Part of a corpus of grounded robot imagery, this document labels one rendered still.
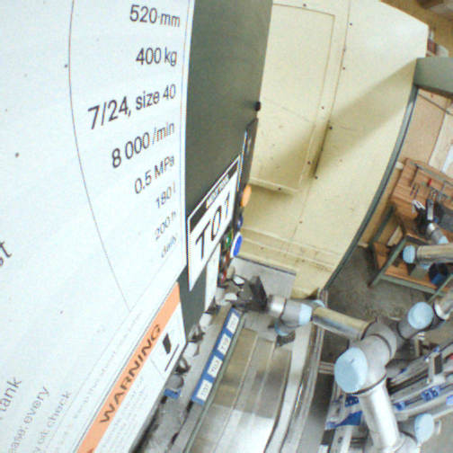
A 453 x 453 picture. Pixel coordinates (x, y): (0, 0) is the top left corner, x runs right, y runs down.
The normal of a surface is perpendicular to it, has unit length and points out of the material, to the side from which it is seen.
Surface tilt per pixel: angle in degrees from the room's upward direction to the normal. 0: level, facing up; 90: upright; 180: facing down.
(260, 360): 8
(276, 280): 25
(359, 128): 90
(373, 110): 90
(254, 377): 8
